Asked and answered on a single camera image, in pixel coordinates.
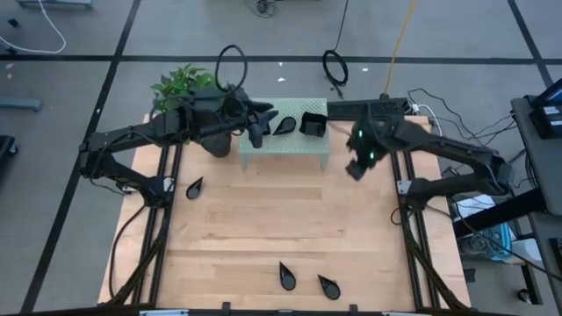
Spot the black teardrop mini plate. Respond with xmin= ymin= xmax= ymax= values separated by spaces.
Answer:
xmin=185 ymin=176 xmax=205 ymax=201
xmin=317 ymin=274 xmax=342 ymax=301
xmin=278 ymin=261 xmax=298 ymax=291
xmin=271 ymin=116 xmax=298 ymax=137

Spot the white floor cable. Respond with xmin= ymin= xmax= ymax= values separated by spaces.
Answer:
xmin=0 ymin=0 xmax=68 ymax=55

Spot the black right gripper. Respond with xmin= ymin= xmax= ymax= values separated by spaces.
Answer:
xmin=345 ymin=118 xmax=396 ymax=181

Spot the black coiled floor cable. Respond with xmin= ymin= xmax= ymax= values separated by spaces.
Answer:
xmin=321 ymin=0 xmax=351 ymax=98

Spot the green potted plant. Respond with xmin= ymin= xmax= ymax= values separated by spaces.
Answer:
xmin=150 ymin=63 xmax=234 ymax=159

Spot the black floor cable bundle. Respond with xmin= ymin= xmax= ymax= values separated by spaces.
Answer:
xmin=250 ymin=0 xmax=277 ymax=18

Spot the white floor box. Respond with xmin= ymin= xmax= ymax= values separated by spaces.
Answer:
xmin=511 ymin=239 xmax=544 ymax=264

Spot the green perforated metal shelf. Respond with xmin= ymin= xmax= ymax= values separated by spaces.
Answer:
xmin=238 ymin=97 xmax=332 ymax=171

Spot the small black device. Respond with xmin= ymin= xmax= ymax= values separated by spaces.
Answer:
xmin=440 ymin=165 xmax=461 ymax=182

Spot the black thin floor cable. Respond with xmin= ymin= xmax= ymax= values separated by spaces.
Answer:
xmin=407 ymin=87 xmax=522 ymax=175

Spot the yellow floor cable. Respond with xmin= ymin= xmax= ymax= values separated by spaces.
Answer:
xmin=384 ymin=0 xmax=418 ymax=97

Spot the grey side desk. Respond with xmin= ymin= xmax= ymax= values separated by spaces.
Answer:
xmin=510 ymin=94 xmax=562 ymax=216

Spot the black aluminium table frame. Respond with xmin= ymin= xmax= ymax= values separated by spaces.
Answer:
xmin=99 ymin=98 xmax=473 ymax=316

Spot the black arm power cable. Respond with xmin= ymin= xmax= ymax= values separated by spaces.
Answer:
xmin=107 ymin=203 xmax=149 ymax=300

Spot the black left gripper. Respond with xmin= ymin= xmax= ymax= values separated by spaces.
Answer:
xmin=205 ymin=90 xmax=280 ymax=149

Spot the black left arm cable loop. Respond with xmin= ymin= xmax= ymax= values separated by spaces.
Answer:
xmin=213 ymin=43 xmax=249 ymax=96

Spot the black wavy mini plate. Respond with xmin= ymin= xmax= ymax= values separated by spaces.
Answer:
xmin=298 ymin=111 xmax=329 ymax=138

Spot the white paper sheet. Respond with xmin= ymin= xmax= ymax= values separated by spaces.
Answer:
xmin=454 ymin=192 xmax=497 ymax=220

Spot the grey desk foot bar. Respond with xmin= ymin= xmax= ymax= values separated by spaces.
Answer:
xmin=16 ymin=0 xmax=94 ymax=10
xmin=0 ymin=97 xmax=44 ymax=112

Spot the black perforated metal box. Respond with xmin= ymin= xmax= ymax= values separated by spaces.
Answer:
xmin=327 ymin=97 xmax=412 ymax=120

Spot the black desk beam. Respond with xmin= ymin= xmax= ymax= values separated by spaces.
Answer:
xmin=451 ymin=187 xmax=548 ymax=241

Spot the white power cable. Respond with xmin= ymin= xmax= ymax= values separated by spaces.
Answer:
xmin=410 ymin=103 xmax=443 ymax=144

